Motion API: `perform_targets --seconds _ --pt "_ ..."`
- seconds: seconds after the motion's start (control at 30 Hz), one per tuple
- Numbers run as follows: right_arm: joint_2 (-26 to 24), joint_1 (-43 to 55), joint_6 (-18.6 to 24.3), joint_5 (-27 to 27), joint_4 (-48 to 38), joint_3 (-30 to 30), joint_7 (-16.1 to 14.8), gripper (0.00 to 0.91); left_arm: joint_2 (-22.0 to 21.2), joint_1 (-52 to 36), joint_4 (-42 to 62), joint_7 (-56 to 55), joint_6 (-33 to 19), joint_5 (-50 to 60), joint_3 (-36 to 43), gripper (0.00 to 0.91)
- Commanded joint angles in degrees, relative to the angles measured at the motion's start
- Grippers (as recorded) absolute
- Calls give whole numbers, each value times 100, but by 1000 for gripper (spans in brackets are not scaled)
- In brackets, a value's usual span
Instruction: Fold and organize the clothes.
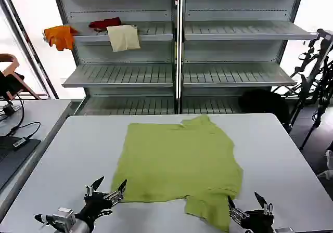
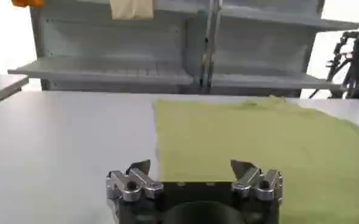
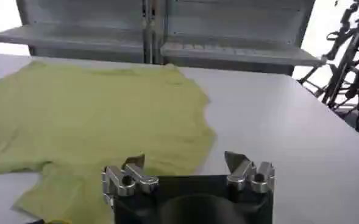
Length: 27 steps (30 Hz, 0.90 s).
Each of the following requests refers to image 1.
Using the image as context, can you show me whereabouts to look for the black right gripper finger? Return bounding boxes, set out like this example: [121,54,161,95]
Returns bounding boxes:
[254,191,274,215]
[227,195,247,225]

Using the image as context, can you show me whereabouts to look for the grey metal shelf rack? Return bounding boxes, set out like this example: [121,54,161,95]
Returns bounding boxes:
[43,0,319,115]

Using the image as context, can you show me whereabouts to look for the black power adapter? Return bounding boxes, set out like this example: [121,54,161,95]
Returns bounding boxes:
[2,104,16,116]

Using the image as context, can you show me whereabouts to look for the green shirt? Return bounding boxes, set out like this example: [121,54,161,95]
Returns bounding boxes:
[111,114,245,233]

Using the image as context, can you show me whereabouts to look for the black round chair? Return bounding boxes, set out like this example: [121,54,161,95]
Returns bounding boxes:
[238,89,291,134]

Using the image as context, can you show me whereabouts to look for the black cable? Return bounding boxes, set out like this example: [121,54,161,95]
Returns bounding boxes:
[0,92,25,130]
[7,122,42,140]

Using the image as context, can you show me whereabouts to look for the black tripod stand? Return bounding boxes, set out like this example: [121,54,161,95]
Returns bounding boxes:
[270,29,333,150]

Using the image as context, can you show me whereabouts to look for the small silver usb dongle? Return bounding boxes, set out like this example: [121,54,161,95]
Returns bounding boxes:
[12,137,29,148]

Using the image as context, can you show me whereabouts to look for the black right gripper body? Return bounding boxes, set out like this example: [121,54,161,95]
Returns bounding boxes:
[240,209,275,233]

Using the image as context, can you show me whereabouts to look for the wooden chair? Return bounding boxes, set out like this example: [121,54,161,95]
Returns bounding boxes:
[0,53,41,100]

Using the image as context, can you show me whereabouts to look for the black laptop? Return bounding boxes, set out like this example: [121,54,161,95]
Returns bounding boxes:
[0,135,42,189]

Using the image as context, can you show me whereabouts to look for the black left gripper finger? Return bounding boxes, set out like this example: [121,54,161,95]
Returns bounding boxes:
[103,179,128,205]
[85,176,105,197]

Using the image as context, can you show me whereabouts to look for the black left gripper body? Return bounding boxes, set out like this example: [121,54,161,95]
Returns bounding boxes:
[74,191,114,229]

